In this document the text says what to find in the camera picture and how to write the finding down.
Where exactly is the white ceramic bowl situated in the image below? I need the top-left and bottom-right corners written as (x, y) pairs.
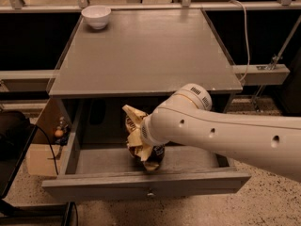
top-left (81, 5), bottom-right (111, 29)

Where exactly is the grey open top drawer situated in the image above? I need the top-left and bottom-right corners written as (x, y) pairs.
top-left (42, 126), bottom-right (250, 202)

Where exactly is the black cable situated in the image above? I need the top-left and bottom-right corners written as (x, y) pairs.
top-left (35, 123), bottom-right (60, 176)

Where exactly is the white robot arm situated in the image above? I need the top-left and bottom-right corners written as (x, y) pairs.
top-left (123, 84), bottom-right (301, 182)

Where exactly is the small figurine with orange ball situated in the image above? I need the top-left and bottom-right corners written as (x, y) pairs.
top-left (55, 117), bottom-right (70, 146)

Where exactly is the cardboard box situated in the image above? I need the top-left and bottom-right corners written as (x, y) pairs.
top-left (26, 99), bottom-right (67, 177)

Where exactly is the metal rail frame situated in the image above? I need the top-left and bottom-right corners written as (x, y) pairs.
top-left (0, 0), bottom-right (300, 94)

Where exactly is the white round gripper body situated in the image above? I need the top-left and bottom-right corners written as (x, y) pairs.
top-left (140, 115), bottom-right (168, 146)

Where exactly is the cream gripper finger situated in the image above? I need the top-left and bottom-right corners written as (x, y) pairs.
top-left (136, 145), bottom-right (153, 162)
top-left (127, 129), bottom-right (143, 147)

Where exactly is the black chair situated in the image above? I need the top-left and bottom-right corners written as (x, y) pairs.
top-left (0, 111), bottom-right (35, 199)

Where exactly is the brown and cream chip bag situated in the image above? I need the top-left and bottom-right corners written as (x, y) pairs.
top-left (122, 105), bottom-right (165, 171)

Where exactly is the grey cabinet with counter top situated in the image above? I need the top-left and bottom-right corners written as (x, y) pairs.
top-left (45, 8), bottom-right (244, 149)

